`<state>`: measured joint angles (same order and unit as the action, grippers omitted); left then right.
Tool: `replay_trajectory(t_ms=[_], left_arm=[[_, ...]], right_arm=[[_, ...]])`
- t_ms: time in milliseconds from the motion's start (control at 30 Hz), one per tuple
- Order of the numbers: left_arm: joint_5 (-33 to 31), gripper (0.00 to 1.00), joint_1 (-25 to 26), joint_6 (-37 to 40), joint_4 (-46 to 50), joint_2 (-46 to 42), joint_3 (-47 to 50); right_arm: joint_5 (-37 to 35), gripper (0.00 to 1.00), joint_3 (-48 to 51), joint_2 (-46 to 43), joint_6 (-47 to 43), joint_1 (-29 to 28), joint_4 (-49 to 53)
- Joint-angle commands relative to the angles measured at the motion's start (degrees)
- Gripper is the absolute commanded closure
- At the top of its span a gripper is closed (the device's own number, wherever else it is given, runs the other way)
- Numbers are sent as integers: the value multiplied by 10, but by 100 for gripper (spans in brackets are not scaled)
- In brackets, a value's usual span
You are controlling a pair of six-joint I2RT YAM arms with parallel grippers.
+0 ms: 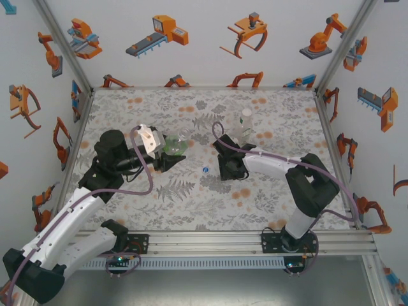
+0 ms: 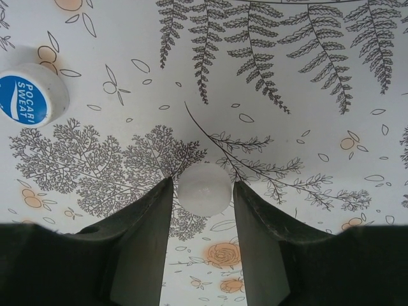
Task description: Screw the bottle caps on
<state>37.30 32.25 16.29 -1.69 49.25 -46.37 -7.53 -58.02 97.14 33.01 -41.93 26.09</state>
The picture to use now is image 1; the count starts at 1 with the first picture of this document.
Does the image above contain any green tinted plastic bottle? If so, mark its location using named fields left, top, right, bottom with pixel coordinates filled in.
left=163, top=127, right=191, bottom=157

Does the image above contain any clear bottle with green label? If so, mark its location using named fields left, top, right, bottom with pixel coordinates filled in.
left=234, top=108, right=254, bottom=146

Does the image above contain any floral patterned table mat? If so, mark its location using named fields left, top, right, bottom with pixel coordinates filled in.
left=54, top=88, right=356, bottom=232

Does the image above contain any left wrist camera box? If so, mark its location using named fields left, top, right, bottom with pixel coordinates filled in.
left=137, top=124, right=166, bottom=154

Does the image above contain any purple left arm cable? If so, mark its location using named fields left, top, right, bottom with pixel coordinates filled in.
left=4, top=125, right=154, bottom=306

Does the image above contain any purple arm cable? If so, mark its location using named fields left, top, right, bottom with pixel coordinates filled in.
left=4, top=125, right=154, bottom=306
left=212, top=122, right=360, bottom=278

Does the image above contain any aluminium side rail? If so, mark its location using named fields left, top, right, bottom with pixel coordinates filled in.
left=50, top=89, right=95, bottom=232
left=314, top=92, right=363, bottom=230

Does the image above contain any aluminium back rail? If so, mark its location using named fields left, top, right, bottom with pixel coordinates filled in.
left=92, top=85, right=318, bottom=92

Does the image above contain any aluminium front rail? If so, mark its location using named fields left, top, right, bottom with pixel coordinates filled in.
left=30, top=231, right=379, bottom=258

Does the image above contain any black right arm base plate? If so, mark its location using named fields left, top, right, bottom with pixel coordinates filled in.
left=261, top=231, right=319, bottom=254

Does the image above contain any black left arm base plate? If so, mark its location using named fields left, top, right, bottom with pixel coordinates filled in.
left=91, top=233, right=150, bottom=255

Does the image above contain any slotted grey cable duct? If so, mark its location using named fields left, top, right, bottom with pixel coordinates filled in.
left=63, top=257, right=284, bottom=270

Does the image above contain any aluminium frame post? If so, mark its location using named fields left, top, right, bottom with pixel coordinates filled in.
left=31, top=0, right=95, bottom=93
left=315, top=0, right=379, bottom=95
left=363, top=254, right=395, bottom=306

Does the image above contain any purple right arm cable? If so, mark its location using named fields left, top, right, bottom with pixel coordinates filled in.
left=212, top=122, right=360, bottom=278

